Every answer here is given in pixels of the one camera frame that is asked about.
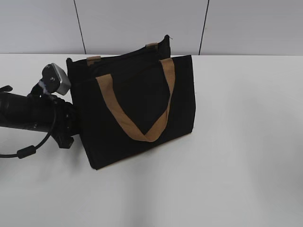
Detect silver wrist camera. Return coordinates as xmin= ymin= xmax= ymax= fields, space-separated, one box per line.
xmin=41 ymin=63 xmax=71 ymax=96

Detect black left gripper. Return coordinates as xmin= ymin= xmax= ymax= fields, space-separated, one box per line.
xmin=51 ymin=97 xmax=80 ymax=149

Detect black tote bag tan handles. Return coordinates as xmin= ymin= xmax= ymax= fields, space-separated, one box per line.
xmin=66 ymin=35 xmax=196 ymax=170

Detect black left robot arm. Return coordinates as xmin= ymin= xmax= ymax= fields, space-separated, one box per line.
xmin=0 ymin=85 xmax=80 ymax=148

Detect black camera cable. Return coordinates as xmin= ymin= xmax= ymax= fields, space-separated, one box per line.
xmin=0 ymin=104 xmax=57 ymax=159

